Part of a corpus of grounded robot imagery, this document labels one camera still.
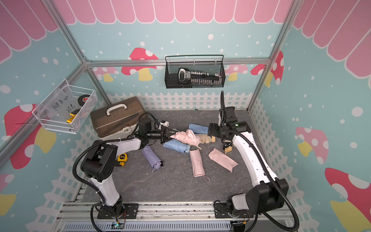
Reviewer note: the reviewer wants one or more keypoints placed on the clear plastic wall bin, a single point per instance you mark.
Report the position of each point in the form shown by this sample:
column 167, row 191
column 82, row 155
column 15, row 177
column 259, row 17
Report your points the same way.
column 54, row 111

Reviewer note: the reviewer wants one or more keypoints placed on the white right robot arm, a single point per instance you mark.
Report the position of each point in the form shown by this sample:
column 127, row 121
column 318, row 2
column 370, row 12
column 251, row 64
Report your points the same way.
column 268, row 192

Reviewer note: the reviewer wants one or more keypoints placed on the purple sleeved umbrella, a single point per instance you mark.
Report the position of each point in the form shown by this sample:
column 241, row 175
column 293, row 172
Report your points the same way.
column 155, row 162

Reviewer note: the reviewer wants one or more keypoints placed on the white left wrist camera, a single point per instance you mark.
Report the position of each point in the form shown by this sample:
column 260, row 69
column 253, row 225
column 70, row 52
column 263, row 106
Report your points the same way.
column 164, row 123

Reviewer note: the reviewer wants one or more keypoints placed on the beige sleeved umbrella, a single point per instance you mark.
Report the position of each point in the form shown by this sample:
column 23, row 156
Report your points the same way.
column 205, row 139

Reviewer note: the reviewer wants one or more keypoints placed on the pink sleeved umbrella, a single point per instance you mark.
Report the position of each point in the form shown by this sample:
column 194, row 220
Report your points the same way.
column 197, row 165

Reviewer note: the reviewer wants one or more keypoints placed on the yellow tool in bin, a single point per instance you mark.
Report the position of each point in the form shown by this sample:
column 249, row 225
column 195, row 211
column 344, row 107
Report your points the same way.
column 73, row 114

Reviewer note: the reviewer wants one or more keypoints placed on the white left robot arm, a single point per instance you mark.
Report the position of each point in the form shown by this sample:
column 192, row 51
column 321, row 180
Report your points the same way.
column 94, row 167

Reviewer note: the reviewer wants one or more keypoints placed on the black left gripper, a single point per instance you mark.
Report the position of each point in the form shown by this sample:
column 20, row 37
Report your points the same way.
column 165, row 137

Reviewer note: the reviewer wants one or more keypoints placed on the black tape roll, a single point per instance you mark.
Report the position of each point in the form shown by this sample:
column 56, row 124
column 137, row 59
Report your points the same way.
column 83, row 99

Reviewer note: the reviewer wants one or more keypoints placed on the yellow tape measure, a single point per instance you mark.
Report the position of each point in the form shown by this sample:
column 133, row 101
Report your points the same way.
column 122, row 159

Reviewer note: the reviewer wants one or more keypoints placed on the small blue sleeved umbrella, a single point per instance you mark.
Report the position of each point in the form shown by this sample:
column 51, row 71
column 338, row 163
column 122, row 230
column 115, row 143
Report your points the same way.
column 198, row 129

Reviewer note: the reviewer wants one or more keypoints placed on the light blue sleeved umbrella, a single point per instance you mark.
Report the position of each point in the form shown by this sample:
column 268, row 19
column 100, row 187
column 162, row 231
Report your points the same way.
column 177, row 146

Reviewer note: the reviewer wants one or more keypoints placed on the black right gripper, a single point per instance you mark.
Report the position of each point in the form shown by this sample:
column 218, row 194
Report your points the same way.
column 212, row 130

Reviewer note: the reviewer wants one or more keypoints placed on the black wire mesh basket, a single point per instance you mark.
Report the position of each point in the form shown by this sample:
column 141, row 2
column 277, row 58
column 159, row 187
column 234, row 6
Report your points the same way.
column 200, row 63

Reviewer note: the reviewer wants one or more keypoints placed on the pink umbrella sleeve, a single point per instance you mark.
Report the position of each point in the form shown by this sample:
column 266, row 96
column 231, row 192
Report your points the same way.
column 222, row 159

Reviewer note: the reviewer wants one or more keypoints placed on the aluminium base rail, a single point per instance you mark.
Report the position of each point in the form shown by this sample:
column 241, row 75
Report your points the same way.
column 151, row 217

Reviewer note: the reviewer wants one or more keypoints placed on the brown and cream toolbox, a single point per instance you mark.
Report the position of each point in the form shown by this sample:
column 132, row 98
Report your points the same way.
column 118, row 120

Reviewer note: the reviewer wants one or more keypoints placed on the socket set in basket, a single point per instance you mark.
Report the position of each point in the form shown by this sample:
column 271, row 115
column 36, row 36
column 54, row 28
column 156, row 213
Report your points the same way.
column 199, row 79

